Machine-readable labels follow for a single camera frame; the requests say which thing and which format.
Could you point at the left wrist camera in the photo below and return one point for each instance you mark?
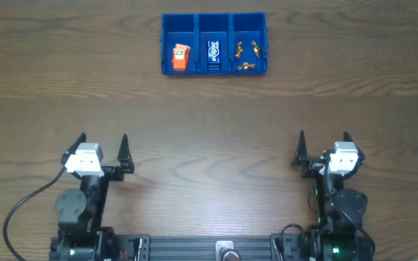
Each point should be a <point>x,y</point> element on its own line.
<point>85,159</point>

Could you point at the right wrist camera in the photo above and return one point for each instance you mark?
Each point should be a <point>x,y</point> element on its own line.
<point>344,156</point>

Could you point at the orange candy box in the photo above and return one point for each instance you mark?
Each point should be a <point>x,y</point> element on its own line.
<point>185,46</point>
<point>180,61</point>

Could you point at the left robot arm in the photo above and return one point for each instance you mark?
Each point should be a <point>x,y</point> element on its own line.
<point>82,206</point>

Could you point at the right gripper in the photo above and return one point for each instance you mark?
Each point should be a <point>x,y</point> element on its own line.
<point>312,166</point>

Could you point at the gold candy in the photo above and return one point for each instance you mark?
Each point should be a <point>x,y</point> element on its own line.
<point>255,48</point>
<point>238,50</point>
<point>246,66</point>

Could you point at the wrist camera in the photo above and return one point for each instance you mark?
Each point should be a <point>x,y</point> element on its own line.
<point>344,156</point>
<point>85,159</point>

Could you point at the mounting rail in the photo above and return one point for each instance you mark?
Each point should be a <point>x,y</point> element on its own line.
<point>187,248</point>

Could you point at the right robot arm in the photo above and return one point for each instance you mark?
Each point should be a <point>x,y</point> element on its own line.
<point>343,210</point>

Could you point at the blue tray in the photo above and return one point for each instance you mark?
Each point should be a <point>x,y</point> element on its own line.
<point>198,21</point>

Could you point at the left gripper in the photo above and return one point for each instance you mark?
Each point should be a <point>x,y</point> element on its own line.
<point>112,172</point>

